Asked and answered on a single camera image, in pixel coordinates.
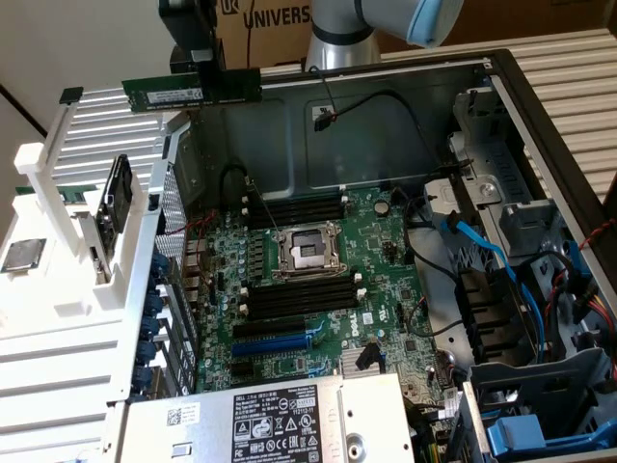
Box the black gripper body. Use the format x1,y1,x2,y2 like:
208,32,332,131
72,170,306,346
158,0,218,62

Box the green RAM stick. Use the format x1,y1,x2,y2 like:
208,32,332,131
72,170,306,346
15,184,97,204
121,67,264,113

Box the black RAM slot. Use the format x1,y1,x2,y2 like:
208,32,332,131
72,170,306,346
242,283,363,306
243,297,367,322
243,289,365,313
242,274,362,298
244,204,348,223
243,198,348,217
243,192,348,211

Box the brown cardboard box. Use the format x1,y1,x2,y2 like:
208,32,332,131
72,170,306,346
214,0,617,72

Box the thin metal locking lever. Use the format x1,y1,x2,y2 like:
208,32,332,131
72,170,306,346
248,180,284,233

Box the black graphics card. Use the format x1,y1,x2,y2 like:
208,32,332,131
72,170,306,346
90,152,135,284

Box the open grey PC case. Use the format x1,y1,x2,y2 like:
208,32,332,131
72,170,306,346
103,47,617,463

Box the silver CPU socket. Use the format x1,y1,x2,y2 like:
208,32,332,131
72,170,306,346
269,220,346,284

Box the green motherboard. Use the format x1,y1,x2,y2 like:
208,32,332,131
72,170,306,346
185,187,467,395

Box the long black expansion slot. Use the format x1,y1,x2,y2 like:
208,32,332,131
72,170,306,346
232,316,308,340

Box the silver CPU chip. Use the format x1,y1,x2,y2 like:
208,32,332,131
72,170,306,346
0,237,48,275

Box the white parts rack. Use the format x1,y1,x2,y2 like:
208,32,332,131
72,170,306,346
0,86,163,351

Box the blue expansion slot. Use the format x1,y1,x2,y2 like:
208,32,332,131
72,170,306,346
230,333,312,358

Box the silver finned heatsink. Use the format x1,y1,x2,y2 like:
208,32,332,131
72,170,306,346
339,345,388,375

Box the grey power supply unit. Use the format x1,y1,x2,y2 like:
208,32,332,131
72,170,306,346
114,372,416,463

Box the black fan shroud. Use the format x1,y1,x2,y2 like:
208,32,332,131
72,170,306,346
455,268,527,364

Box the grey disk bay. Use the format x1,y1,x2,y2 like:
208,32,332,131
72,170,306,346
468,345,614,463

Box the blue plastic disk carrier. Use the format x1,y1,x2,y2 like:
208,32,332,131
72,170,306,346
485,413,617,463

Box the black looped wire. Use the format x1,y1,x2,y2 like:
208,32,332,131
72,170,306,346
219,163,253,195

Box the black wire with plug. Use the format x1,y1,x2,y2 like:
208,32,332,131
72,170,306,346
308,66,471,175

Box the blue SATA wire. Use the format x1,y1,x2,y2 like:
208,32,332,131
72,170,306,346
441,210,547,359

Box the coloured power wire bundle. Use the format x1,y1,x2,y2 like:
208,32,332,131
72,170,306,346
572,280,617,335

